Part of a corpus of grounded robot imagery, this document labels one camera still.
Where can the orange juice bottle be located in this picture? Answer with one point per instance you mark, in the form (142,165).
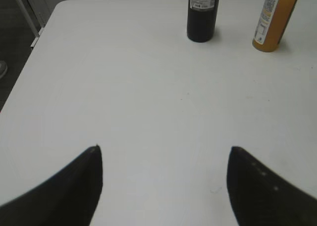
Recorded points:
(273,20)

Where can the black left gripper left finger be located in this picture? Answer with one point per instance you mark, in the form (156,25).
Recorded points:
(68,198)

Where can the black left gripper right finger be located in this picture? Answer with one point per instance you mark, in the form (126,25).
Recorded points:
(260,197)

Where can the dark red wine bottle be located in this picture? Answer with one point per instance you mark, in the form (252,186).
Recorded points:
(201,19)

